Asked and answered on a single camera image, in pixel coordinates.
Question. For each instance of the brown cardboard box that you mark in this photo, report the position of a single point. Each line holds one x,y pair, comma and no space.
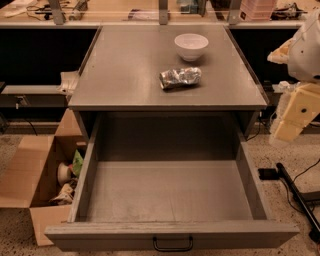
30,180

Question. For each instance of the pink plastic crate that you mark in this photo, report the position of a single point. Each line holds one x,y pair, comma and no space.
256,10

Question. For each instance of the crumpled paper bag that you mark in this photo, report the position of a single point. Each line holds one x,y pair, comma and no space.
64,197

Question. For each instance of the white ceramic bowl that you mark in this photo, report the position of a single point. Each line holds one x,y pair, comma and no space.
190,46

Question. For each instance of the open grey top drawer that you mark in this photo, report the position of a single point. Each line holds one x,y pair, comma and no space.
171,176

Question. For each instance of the black drawer handle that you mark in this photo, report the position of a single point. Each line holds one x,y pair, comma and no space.
172,245

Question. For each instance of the grey cabinet with top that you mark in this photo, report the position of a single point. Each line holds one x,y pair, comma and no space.
123,72

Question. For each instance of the black small floor box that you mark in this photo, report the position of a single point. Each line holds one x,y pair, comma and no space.
268,174

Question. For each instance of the black stand base bar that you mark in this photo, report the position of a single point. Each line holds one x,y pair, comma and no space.
304,200

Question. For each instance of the white cup in box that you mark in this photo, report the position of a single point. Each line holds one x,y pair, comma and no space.
63,174

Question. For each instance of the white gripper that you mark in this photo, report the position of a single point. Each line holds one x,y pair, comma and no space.
305,58

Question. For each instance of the green snack bag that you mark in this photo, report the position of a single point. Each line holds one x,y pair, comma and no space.
77,163

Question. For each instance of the silver red bull can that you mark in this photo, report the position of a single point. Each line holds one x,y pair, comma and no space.
175,78

